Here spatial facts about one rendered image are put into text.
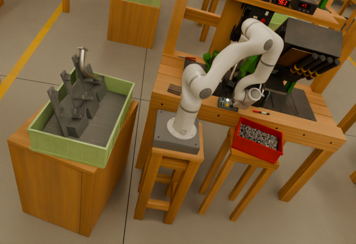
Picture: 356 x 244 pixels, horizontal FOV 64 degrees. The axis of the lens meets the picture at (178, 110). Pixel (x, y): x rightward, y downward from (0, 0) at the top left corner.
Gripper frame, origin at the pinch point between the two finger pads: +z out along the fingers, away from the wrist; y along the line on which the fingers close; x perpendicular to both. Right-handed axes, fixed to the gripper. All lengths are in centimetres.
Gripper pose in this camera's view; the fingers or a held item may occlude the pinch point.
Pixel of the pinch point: (237, 106)
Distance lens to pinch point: 208.2
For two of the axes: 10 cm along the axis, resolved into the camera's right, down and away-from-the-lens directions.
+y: 9.7, 2.4, 0.9
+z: -1.4, 2.3, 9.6
